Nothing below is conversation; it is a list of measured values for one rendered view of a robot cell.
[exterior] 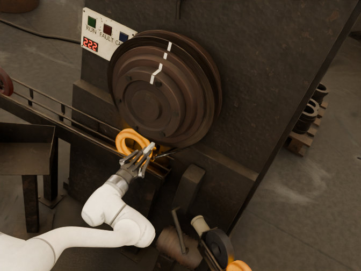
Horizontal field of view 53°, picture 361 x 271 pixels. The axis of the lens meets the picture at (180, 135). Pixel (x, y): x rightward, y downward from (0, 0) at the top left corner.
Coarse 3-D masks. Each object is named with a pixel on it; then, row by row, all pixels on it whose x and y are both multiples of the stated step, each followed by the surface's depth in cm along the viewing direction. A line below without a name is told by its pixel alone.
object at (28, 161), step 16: (0, 128) 167; (16, 128) 168; (32, 128) 169; (48, 128) 171; (0, 144) 172; (16, 144) 173; (32, 144) 175; (48, 144) 176; (0, 160) 165; (16, 160) 166; (32, 160) 168; (48, 160) 169; (32, 176) 173; (32, 192) 181; (32, 208) 190; (16, 224) 207; (32, 224) 200; (48, 224) 211
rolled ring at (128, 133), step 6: (120, 132) 165; (126, 132) 162; (132, 132) 162; (120, 138) 166; (132, 138) 163; (138, 138) 161; (144, 138) 162; (120, 144) 169; (144, 144) 161; (120, 150) 171; (126, 150) 172; (150, 156) 167; (144, 162) 168
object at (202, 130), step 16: (128, 48) 134; (176, 48) 124; (192, 48) 128; (112, 64) 141; (192, 64) 125; (208, 80) 126; (112, 96) 151; (208, 96) 129; (208, 112) 132; (208, 128) 136; (160, 144) 153; (176, 144) 149
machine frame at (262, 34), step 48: (96, 0) 148; (144, 0) 138; (192, 0) 129; (240, 0) 121; (288, 0) 114; (336, 0) 108; (240, 48) 130; (288, 48) 122; (336, 48) 123; (96, 96) 170; (240, 96) 141; (288, 96) 131; (192, 144) 161; (240, 144) 153; (240, 192) 160
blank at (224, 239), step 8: (208, 232) 147; (216, 232) 142; (224, 232) 142; (208, 240) 148; (216, 240) 142; (224, 240) 139; (208, 248) 149; (216, 248) 148; (224, 248) 138; (232, 248) 139; (216, 256) 145; (224, 256) 139; (232, 256) 138; (224, 264) 140
